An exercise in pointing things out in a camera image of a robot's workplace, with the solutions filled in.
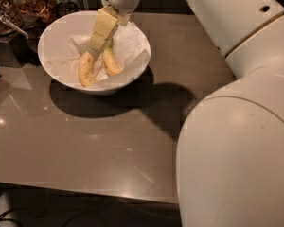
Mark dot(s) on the metal spoon handle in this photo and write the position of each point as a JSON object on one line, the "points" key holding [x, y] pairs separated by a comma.
{"points": [[5, 20]]}

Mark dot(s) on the white ceramic bowl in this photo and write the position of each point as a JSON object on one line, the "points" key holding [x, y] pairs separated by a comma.
{"points": [[76, 23]]}

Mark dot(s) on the snack bowl in background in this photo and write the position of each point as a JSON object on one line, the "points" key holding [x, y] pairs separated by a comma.
{"points": [[43, 9]]}

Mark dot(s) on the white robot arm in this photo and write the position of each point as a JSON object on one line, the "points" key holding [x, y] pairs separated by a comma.
{"points": [[230, 154]]}

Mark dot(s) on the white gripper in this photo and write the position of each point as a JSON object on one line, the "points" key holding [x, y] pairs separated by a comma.
{"points": [[106, 21]]}

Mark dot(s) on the white paper napkin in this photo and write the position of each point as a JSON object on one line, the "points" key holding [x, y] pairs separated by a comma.
{"points": [[131, 50]]}

